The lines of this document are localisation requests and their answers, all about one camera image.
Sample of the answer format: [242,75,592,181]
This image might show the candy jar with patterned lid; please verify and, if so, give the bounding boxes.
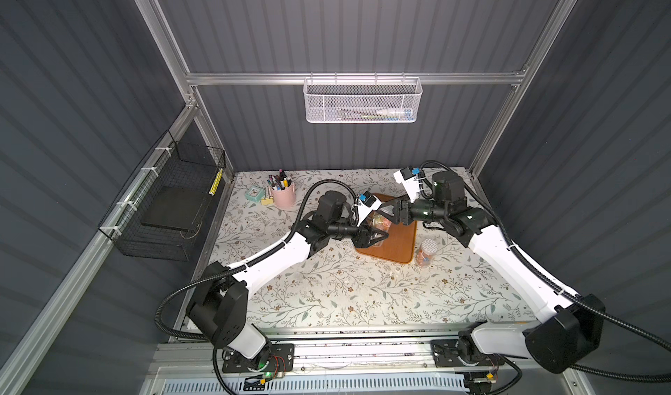
[367,212,392,233]

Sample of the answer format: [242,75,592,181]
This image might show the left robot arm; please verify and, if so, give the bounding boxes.
[186,191,388,359]

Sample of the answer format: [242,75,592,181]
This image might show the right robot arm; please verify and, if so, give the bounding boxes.
[379,167,605,373]

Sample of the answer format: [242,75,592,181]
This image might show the brown wooden tray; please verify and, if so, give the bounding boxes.
[356,193,417,264]

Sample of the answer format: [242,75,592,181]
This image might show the pink pen cup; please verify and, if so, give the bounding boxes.
[271,183,296,211]

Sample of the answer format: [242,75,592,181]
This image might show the white marker in basket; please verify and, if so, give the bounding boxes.
[375,108,413,120]

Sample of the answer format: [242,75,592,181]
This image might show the pens in pink cup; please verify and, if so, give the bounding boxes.
[267,170,293,191]

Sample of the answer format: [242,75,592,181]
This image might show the small green alarm clock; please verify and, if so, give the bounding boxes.
[245,185,266,203]

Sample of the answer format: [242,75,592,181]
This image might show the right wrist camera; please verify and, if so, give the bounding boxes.
[393,167,424,203]

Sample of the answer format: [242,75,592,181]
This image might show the white mesh wall basket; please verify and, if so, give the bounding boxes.
[302,75,423,124]

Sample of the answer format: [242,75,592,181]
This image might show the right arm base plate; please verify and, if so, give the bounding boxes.
[430,338,503,369]

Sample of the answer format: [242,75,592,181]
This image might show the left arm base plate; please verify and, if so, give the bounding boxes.
[220,343,295,374]

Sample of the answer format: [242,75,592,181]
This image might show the black wire wall basket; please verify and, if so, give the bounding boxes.
[99,133,226,262]

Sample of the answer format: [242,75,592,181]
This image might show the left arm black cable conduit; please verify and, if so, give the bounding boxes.
[154,178,358,395]

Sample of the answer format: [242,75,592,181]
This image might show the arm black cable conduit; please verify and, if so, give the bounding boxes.
[154,178,358,395]
[418,160,671,384]

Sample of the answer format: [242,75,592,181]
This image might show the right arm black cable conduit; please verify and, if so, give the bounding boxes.
[418,160,671,384]

